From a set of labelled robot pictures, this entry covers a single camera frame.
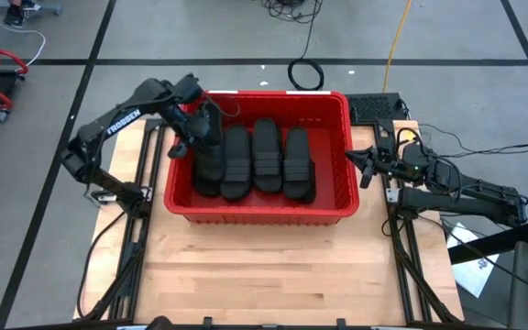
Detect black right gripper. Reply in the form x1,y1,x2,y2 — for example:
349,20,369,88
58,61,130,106
344,141,435,190

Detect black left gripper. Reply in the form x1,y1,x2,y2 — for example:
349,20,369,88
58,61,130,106
167,101,225,160

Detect black rubber slide sandal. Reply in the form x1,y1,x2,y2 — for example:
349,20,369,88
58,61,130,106
192,101,227,199
307,159,318,204
282,126,314,201
250,117,284,194
220,124,253,203

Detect red plastic bin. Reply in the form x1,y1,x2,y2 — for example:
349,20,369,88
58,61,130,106
162,90,361,226

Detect black perforated box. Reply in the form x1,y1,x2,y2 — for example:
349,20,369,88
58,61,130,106
346,93,407,124

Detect black floor beam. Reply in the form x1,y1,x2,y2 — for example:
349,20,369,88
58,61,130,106
446,221,528,266

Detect white paper sheet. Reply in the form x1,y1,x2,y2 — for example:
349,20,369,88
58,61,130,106
445,222,501,299

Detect grey metal floor base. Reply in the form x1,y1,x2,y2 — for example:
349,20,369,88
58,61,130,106
0,0,63,16

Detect person's shoe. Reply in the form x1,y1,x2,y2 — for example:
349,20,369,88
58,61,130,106
3,0,41,28

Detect coiled black floor cable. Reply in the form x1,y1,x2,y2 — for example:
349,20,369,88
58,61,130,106
287,17,325,91

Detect yellow floor cable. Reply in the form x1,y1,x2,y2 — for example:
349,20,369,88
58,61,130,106
381,0,414,94

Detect tangled black cables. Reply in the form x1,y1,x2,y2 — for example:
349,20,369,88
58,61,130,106
261,0,325,24

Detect white floor cable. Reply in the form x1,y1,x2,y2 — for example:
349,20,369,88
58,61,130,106
0,0,48,68

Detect long black arm cable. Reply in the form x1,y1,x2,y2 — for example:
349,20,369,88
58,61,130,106
76,210,127,320

